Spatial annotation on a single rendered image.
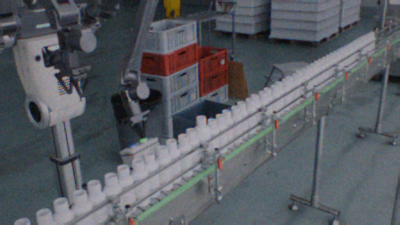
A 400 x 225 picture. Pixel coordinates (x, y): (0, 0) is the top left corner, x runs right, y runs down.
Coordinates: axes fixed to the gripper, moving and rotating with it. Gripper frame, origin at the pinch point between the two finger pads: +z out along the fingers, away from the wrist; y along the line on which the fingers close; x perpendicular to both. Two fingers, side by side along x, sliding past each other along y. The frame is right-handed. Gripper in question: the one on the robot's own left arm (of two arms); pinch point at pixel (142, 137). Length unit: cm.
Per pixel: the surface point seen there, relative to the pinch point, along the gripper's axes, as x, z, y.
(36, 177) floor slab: 227, 36, 55
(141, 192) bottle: -16.3, 13.7, -21.1
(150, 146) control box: -3.4, 4.3, -0.8
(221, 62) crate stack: 179, -4, 293
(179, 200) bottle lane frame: -15.1, 24.6, -5.3
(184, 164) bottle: -15.8, 13.5, 1.7
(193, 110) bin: 41, 7, 75
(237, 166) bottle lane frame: -13.9, 27.7, 32.9
